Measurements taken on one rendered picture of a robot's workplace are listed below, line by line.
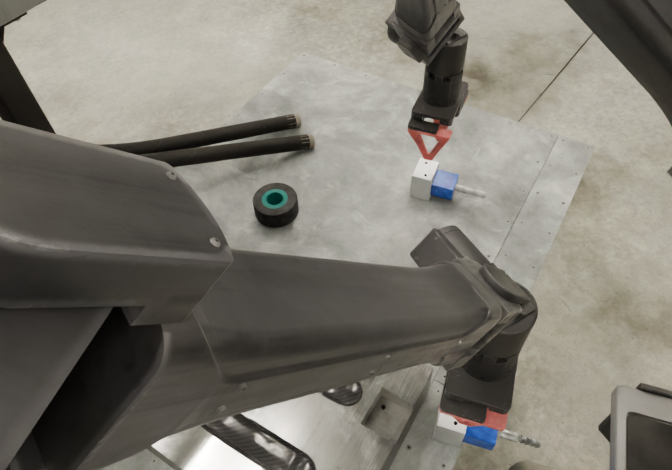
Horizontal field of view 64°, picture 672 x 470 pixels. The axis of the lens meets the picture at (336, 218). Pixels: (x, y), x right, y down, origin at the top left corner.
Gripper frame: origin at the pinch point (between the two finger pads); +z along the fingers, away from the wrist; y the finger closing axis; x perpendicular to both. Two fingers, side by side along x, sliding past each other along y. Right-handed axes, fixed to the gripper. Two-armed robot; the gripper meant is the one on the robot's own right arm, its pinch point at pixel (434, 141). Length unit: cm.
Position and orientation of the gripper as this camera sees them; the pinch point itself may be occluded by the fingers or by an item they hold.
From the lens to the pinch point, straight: 93.4
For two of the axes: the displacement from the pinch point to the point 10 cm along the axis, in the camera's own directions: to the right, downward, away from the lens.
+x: 9.2, 2.7, -2.9
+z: 0.4, 6.6, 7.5
